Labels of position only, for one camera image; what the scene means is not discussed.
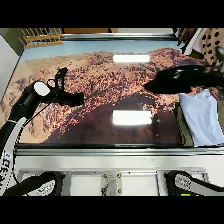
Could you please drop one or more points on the wooden hanger rack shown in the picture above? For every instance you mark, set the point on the wooden hanger rack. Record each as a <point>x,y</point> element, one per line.
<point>41,37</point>

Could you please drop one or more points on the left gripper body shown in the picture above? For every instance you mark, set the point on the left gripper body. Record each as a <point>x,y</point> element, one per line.
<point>71,98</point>

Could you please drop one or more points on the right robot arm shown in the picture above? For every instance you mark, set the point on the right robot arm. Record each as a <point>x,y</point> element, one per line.
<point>190,183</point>

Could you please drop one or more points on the white black-spotted garment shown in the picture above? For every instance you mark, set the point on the white black-spotted garment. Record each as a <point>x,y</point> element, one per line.
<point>213,41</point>

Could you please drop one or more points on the silver frame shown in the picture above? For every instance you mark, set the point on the silver frame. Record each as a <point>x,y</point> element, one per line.
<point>110,166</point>

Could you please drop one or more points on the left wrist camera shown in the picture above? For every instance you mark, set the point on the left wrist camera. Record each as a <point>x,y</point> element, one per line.
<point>60,78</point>

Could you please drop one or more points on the olive green garment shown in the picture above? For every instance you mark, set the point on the olive green garment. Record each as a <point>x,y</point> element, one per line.
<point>184,128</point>

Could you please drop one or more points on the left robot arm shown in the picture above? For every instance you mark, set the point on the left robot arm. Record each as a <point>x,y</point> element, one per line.
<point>23,106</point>

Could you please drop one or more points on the pale blue garment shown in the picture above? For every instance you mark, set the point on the pale blue garment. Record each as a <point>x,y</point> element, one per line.
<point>203,116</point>

